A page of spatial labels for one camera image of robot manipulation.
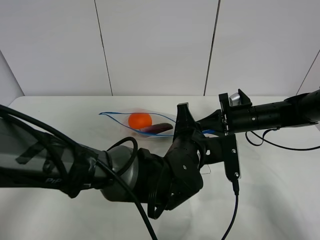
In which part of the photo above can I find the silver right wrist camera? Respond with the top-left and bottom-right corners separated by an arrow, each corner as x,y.
229,88 -> 252,107

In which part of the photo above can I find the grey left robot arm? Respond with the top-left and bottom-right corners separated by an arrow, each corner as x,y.
0,104 -> 225,212

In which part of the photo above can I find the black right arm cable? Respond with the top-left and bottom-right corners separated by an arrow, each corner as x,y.
244,127 -> 320,151

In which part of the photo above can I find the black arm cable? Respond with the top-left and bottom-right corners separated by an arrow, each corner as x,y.
244,127 -> 320,151
0,104 -> 161,240

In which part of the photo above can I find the purple eggplant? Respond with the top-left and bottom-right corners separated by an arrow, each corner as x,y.
140,123 -> 173,134

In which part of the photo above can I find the clear zip bag blue zipper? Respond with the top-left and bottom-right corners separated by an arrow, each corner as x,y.
98,107 -> 218,139

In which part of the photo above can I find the orange fruit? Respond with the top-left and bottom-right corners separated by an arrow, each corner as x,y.
128,113 -> 153,129

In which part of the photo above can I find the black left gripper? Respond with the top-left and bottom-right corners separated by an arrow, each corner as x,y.
147,102 -> 227,211

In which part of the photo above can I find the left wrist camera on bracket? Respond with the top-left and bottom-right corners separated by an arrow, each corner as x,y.
205,134 -> 241,182

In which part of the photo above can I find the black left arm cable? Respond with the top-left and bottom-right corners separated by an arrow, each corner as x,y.
0,104 -> 161,240

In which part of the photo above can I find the black left camera cable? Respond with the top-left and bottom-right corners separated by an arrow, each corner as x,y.
219,180 -> 241,240

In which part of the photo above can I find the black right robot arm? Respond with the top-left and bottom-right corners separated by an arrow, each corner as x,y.
198,89 -> 320,136

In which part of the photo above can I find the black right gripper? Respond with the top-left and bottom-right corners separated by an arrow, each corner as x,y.
197,93 -> 252,135

